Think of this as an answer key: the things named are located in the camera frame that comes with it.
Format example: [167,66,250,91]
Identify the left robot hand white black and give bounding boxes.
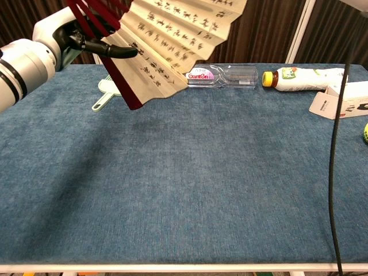
[32,6,139,72]

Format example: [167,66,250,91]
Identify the paper folding fan red ribs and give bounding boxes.
[66,0,248,111]

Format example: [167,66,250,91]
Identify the brown pleated partition screen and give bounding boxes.
[286,0,368,67]
[0,0,102,66]
[198,0,317,66]

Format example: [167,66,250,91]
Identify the green plastic dustpan brush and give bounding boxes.
[91,73,124,113]

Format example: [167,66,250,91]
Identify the clear plastic water bottle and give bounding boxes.
[183,64,259,90]

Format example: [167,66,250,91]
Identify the blue table cloth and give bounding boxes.
[0,63,368,266]

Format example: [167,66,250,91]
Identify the white drink bottle yellow cap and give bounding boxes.
[262,66,349,93]

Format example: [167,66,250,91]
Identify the white cardboard box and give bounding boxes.
[308,80,368,120]

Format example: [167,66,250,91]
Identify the black hanging cable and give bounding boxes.
[328,8,353,276]

